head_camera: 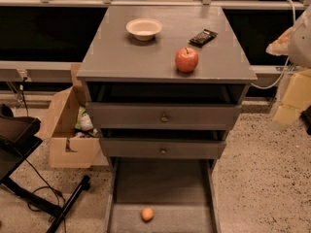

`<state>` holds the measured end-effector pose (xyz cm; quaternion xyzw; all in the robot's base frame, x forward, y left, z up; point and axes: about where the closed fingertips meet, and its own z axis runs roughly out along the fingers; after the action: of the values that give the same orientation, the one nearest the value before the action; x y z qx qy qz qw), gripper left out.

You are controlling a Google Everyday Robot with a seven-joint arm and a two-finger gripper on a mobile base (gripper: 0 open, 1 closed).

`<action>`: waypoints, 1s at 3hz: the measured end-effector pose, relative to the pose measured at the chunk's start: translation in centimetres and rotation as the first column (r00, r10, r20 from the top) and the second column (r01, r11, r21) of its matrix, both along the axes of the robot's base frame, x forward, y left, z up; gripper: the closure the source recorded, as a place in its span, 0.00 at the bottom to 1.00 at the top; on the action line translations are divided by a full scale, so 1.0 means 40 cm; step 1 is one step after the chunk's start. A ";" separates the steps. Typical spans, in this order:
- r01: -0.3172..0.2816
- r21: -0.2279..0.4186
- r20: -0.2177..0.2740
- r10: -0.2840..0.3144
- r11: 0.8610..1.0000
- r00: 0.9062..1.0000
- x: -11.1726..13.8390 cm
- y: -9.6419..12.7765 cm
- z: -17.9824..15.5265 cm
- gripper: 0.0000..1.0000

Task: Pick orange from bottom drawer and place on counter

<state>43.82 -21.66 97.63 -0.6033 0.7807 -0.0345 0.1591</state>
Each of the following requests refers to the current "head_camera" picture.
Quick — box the black snack packet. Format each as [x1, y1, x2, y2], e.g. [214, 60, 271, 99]
[190, 29, 217, 47]

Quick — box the grey wooden drawer cabinet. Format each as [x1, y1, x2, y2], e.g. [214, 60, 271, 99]
[76, 5, 259, 167]

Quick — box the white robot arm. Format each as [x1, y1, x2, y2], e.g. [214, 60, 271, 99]
[266, 6, 311, 130]

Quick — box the white green plastic bag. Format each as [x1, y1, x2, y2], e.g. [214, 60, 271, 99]
[75, 107, 93, 131]

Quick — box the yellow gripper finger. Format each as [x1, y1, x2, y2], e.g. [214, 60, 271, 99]
[265, 27, 292, 56]
[272, 69, 311, 126]

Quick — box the red apple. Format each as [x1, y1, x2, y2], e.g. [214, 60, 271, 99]
[175, 48, 198, 73]

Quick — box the white hanging cable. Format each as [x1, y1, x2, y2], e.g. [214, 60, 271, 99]
[250, 0, 297, 90]

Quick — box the black floor cable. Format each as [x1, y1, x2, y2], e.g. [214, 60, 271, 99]
[18, 152, 67, 233]

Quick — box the small orange fruit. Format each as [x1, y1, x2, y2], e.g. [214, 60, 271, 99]
[141, 208, 154, 221]

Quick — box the open cardboard box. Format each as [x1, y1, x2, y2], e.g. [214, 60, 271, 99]
[37, 64, 108, 168]

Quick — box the black chair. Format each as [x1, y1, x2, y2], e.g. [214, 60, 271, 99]
[0, 104, 90, 233]

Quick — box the beige paper bowl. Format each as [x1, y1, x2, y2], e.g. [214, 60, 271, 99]
[125, 18, 162, 41]

